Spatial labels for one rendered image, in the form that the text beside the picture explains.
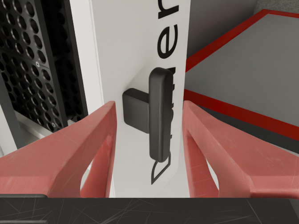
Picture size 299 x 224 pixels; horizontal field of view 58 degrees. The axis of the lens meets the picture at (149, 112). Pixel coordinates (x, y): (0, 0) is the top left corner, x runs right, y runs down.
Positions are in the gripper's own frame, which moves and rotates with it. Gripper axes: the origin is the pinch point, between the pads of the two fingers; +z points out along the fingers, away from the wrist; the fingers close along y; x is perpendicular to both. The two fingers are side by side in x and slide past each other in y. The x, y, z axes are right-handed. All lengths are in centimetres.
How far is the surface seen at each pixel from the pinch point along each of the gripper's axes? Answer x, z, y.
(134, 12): -2.7, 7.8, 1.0
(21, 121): 15.4, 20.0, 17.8
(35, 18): -0.8, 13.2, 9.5
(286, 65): 15.3, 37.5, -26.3
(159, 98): 1.4, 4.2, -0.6
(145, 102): 2.3, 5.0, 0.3
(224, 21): 15, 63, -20
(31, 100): 9.3, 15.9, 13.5
